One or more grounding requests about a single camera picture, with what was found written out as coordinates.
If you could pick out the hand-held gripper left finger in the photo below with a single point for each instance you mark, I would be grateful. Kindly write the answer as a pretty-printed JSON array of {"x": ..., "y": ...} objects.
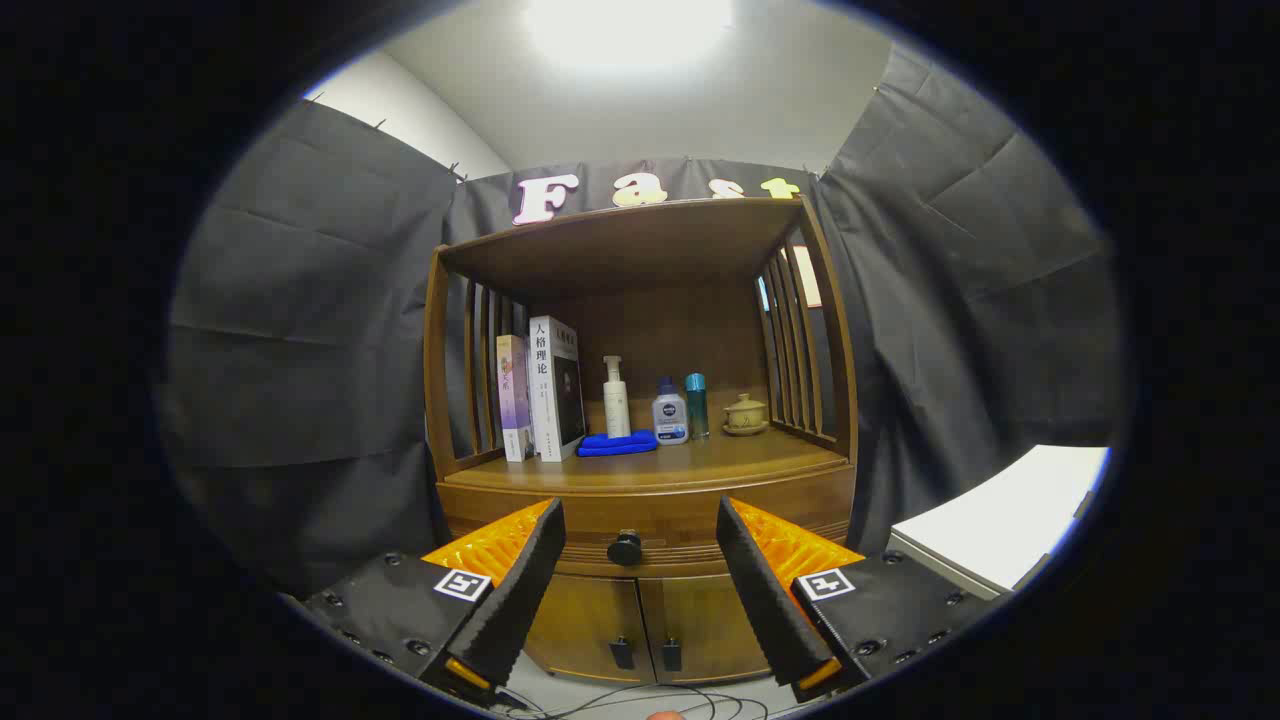
[{"x": 520, "y": 600}]

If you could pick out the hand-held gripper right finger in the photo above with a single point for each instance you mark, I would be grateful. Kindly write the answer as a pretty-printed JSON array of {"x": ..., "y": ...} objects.
[{"x": 770, "y": 600}]

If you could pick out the black drawer knob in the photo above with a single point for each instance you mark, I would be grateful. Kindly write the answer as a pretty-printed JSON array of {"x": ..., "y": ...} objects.
[{"x": 624, "y": 547}]

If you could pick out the wooden drawer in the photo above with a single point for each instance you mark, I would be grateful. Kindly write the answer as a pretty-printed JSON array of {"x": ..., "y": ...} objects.
[{"x": 680, "y": 510}]

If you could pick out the wooden cabinet door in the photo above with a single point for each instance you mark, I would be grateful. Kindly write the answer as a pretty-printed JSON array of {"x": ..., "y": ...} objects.
[
  {"x": 590, "y": 620},
  {"x": 710, "y": 630}
]

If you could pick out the wooden countertop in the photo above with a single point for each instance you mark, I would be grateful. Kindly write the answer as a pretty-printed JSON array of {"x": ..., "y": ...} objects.
[{"x": 700, "y": 460}]

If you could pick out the wooden cabinet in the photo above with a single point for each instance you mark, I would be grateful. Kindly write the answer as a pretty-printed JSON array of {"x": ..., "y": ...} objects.
[{"x": 650, "y": 330}]

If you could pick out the blue cloth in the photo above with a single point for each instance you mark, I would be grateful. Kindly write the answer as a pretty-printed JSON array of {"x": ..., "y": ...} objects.
[{"x": 615, "y": 445}]

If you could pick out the yellow lidded teacup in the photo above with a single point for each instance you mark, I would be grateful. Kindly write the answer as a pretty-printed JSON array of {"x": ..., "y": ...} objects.
[{"x": 745, "y": 413}]

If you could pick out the purple book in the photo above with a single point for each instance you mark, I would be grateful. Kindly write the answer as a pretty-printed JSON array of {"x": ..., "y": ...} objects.
[{"x": 515, "y": 395}]

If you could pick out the teal bottle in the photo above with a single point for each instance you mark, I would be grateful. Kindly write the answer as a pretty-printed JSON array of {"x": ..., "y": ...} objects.
[{"x": 696, "y": 405}]

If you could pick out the clear bottle dark blue cap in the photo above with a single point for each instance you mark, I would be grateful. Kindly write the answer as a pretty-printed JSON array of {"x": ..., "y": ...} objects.
[{"x": 670, "y": 415}]

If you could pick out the white pump bottle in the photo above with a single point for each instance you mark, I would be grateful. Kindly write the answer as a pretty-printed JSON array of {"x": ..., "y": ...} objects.
[{"x": 616, "y": 405}]

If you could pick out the white book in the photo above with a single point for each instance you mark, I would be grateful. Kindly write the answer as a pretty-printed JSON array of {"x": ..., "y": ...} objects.
[{"x": 555, "y": 385}]

